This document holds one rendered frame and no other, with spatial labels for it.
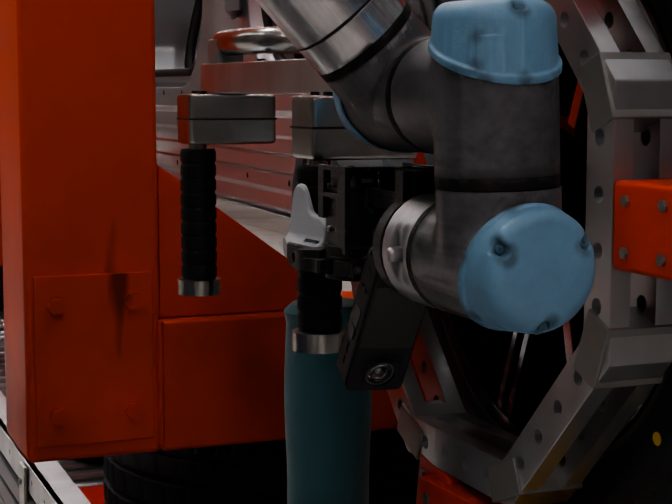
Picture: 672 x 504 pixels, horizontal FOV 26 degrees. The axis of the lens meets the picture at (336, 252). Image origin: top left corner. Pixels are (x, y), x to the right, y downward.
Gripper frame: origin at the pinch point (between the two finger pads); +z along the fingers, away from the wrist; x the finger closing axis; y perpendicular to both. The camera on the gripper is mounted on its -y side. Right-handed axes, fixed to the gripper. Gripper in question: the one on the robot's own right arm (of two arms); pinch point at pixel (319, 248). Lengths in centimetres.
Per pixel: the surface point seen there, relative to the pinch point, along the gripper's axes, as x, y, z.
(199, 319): -8, -15, 60
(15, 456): 4, -45, 122
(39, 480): 4, -44, 101
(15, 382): 13, -23, 68
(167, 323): -4, -15, 60
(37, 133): 11, 7, 60
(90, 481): -12, -56, 141
